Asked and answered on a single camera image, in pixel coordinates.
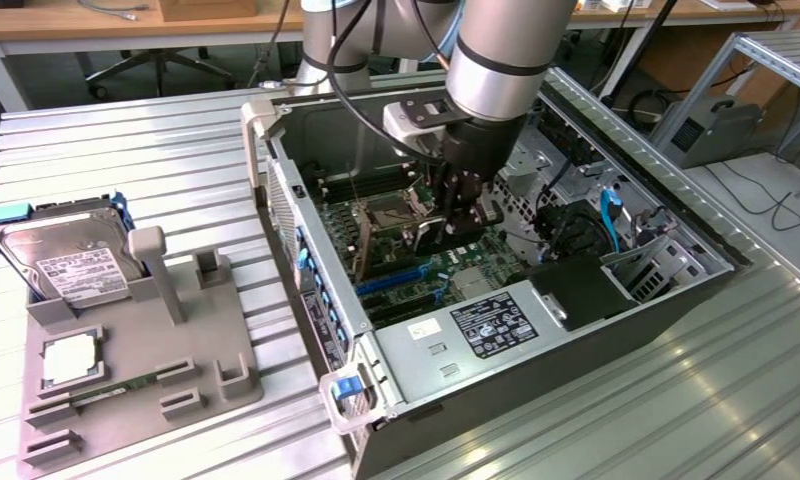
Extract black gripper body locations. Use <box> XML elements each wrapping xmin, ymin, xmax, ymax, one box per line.
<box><xmin>436</xmin><ymin>115</ymin><xmax>530</xmax><ymax>202</ymax></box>

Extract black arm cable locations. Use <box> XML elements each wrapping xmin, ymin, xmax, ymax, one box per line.
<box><xmin>324</xmin><ymin>0</ymin><xmax>455</xmax><ymax>169</ymax></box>

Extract grey computer tower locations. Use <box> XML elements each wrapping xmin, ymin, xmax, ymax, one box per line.
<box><xmin>650</xmin><ymin>97</ymin><xmax>768</xmax><ymax>170</ymax></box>

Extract aluminium frame rack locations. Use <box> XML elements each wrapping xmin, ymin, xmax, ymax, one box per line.
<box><xmin>650</xmin><ymin>29</ymin><xmax>800</xmax><ymax>166</ymax></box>

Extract grey coiled cable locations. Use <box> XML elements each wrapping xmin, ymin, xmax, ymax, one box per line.
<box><xmin>77</xmin><ymin>0</ymin><xmax>153</xmax><ymax>22</ymax></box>

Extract long wooden desk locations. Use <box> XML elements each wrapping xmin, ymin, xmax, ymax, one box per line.
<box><xmin>564</xmin><ymin>0</ymin><xmax>800</xmax><ymax>101</ymax></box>

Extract metal drive cage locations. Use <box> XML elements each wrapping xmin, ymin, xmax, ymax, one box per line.
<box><xmin>490</xmin><ymin>94</ymin><xmax>642</xmax><ymax>261</ymax></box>

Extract green motherboard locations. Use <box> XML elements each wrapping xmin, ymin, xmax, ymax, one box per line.
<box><xmin>316</xmin><ymin>159</ymin><xmax>535</xmax><ymax>331</ymax></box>

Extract silver hard disk drive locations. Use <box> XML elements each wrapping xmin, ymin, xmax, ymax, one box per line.
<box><xmin>0</xmin><ymin>209</ymin><xmax>145</xmax><ymax>309</ymax></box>

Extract black table cables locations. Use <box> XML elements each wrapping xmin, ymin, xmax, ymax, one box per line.
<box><xmin>699</xmin><ymin>159</ymin><xmax>800</xmax><ymax>232</ymax></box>

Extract black office chair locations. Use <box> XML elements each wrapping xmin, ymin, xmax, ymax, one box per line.
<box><xmin>83</xmin><ymin>47</ymin><xmax>239</xmax><ymax>99</ymax></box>

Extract grey disk bay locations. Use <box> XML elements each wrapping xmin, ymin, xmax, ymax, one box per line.
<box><xmin>603</xmin><ymin>234</ymin><xmax>735</xmax><ymax>304</ymax></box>

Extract open black PC case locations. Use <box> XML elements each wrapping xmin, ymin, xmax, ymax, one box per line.
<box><xmin>239</xmin><ymin>59</ymin><xmax>755</xmax><ymax>480</ymax></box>

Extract black fan shroud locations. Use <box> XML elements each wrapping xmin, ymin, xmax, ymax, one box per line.
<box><xmin>530</xmin><ymin>257</ymin><xmax>642</xmax><ymax>334</ymax></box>

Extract graphics card with metal bracket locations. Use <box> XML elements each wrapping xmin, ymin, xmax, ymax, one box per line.
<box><xmin>349</xmin><ymin>214</ymin><xmax>457</xmax><ymax>280</ymax></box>

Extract grey power supply unit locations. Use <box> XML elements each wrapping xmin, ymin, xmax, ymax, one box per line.
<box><xmin>372</xmin><ymin>279</ymin><xmax>568</xmax><ymax>406</ymax></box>

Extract brown cardboard box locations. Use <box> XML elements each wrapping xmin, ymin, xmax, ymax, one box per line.
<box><xmin>159</xmin><ymin>0</ymin><xmax>261</xmax><ymax>24</ymax></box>

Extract black chair base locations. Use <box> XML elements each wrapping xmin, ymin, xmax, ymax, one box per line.
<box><xmin>559</xmin><ymin>29</ymin><xmax>583</xmax><ymax>61</ymax></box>

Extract wooden desk with white frame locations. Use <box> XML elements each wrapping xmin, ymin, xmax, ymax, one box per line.
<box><xmin>0</xmin><ymin>0</ymin><xmax>307</xmax><ymax>111</ymax></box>

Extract grey hanging cable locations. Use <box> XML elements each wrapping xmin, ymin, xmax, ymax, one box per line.
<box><xmin>256</xmin><ymin>0</ymin><xmax>289</xmax><ymax>91</ymax></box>

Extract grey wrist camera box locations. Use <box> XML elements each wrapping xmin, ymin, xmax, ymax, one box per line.
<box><xmin>381</xmin><ymin>98</ymin><xmax>474</xmax><ymax>162</ymax></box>

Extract green RAM stick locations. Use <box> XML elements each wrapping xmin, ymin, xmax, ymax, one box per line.
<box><xmin>69</xmin><ymin>374</ymin><xmax>161</xmax><ymax>409</ymax></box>

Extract grey parts rack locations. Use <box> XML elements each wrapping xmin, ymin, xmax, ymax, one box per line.
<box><xmin>16</xmin><ymin>227</ymin><xmax>267</xmax><ymax>477</ymax></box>

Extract silver chipset heatsink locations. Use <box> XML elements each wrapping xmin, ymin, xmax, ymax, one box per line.
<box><xmin>451</xmin><ymin>269</ymin><xmax>502</xmax><ymax>297</ymax></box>

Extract black wire bundle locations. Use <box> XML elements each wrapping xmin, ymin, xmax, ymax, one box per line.
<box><xmin>536</xmin><ymin>204</ymin><xmax>606</xmax><ymax>261</ymax></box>

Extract blue wire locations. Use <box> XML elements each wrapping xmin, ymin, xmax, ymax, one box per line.
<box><xmin>598</xmin><ymin>188</ymin><xmax>626</xmax><ymax>256</ymax></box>

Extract open socket cover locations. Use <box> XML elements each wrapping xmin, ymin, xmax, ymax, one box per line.
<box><xmin>404</xmin><ymin>172</ymin><xmax>445</xmax><ymax>206</ymax></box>

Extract silver CPU chip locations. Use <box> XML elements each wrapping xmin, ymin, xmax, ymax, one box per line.
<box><xmin>43</xmin><ymin>339</ymin><xmax>101</xmax><ymax>387</ymax></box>

